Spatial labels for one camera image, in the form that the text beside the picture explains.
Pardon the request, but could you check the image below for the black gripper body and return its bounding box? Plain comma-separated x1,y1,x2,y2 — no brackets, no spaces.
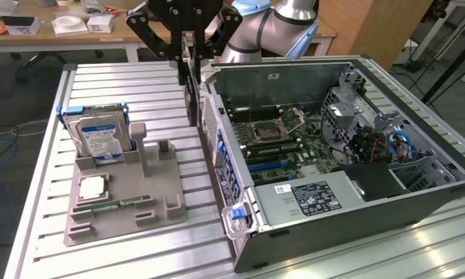
146,0,224,32

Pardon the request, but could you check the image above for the black GPU with metal bracket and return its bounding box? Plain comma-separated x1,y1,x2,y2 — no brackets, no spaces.
181,31,205,128

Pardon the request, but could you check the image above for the plain white carton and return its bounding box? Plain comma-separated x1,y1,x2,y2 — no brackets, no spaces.
86,15,116,34

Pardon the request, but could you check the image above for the white square tape holder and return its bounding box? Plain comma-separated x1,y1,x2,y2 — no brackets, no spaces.
51,16,89,38

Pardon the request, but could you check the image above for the open socket cover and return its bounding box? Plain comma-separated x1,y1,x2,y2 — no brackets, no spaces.
278,106,308,128

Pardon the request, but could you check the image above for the CPU socket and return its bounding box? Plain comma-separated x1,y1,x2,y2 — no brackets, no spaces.
250,120,284,144

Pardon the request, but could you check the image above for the wooden desk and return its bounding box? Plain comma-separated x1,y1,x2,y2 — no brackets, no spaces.
0,0,338,63

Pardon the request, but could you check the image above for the hard disk in blue caddy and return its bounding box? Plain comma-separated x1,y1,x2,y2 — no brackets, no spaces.
55,101,130,162

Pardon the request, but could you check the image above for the black office chair base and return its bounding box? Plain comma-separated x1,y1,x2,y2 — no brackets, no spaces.
10,51,69,84

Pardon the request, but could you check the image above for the blue card retention latch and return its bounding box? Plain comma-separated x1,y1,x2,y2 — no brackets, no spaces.
216,127,242,205

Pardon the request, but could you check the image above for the silver drive cage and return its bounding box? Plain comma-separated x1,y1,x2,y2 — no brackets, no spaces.
320,71,402,146

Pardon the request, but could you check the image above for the white box with black top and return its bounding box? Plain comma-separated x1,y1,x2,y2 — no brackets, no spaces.
2,16,41,36

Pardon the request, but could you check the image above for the blue expansion slot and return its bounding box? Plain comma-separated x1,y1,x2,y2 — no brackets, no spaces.
248,162,286,173

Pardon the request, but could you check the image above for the green motherboard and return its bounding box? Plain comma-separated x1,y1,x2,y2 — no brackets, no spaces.
225,97,348,187

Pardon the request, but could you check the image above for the grey parts rack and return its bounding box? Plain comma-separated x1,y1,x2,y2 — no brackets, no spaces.
63,121,188,248

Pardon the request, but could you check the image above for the black power adapter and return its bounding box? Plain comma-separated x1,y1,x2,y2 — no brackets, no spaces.
404,59,424,73

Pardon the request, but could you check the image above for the silver CPU chip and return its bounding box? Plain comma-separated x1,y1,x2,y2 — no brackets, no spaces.
78,177,106,201

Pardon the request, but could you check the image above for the green RAM stick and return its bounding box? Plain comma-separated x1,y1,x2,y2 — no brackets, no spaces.
71,197,153,214

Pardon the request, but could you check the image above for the grey power supply unit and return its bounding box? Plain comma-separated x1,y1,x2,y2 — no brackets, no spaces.
254,171,364,227

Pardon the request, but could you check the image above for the black slanted pole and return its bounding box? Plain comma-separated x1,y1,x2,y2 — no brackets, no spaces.
421,27,465,105

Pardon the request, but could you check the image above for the black plastic air shroud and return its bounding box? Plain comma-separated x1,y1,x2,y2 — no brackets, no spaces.
344,160,410,203

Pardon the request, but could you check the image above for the silver disk bay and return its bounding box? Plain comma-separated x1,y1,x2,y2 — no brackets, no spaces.
388,155,457,193

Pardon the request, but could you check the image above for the open black PC case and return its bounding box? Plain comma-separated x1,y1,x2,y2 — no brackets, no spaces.
196,54,465,274

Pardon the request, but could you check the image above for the white floor cable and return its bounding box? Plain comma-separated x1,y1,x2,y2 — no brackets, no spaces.
0,120,46,137

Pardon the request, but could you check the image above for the red and black wire bundle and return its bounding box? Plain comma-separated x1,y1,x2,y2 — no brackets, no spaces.
350,132,392,163

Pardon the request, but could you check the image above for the blue case handle latch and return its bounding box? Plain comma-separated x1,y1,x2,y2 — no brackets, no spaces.
230,208,248,224

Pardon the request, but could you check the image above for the white desk frame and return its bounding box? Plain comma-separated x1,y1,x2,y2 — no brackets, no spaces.
409,0,465,84

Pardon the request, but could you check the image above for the blue wire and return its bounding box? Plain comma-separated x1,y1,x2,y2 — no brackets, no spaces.
386,132,416,160

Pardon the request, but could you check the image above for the blue floor cable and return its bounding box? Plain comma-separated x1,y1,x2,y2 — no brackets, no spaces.
0,132,15,248

